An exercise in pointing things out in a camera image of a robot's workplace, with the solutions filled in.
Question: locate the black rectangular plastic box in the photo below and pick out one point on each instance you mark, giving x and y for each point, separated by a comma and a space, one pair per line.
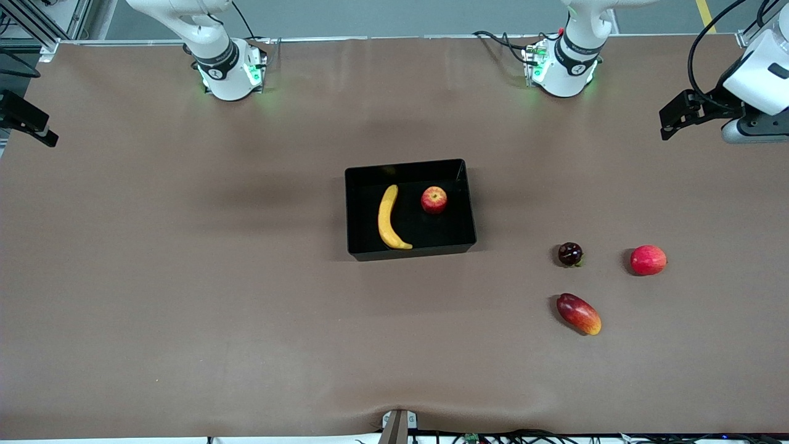
431, 234

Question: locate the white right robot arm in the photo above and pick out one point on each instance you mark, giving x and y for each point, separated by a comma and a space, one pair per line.
229, 75

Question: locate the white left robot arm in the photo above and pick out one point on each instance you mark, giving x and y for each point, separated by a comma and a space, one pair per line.
562, 73

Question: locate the red round peach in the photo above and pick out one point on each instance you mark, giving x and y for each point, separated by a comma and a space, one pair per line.
648, 260

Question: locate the dark purple round fruit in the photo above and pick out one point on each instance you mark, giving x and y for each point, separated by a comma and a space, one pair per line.
570, 254

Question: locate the red yellow mango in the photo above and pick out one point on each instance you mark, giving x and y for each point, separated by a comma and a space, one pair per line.
578, 314

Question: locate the small red yellow apple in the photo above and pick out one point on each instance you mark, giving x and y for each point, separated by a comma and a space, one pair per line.
434, 200

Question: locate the yellow banana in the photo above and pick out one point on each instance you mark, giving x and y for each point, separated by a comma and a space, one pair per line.
386, 222

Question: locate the aluminium frame profile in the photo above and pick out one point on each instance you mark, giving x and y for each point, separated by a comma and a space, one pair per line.
43, 24
755, 28

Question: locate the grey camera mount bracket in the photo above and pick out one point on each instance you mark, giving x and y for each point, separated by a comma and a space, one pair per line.
398, 425

